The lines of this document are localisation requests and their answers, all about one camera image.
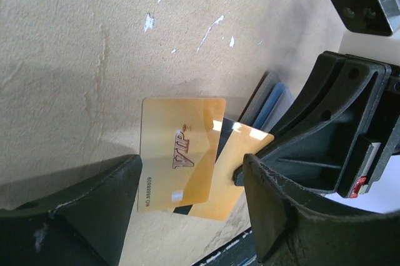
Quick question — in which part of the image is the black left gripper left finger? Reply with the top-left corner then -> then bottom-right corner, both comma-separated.
1,154 -> 143,265

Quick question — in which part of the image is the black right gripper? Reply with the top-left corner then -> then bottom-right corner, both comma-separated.
231,51 -> 400,198

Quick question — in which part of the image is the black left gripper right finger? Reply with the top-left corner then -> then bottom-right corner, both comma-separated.
242,154 -> 399,265

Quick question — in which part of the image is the grey card holder wallet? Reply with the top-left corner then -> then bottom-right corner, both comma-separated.
239,72 -> 294,132

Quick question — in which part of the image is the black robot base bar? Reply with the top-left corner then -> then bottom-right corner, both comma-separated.
192,227 -> 261,266

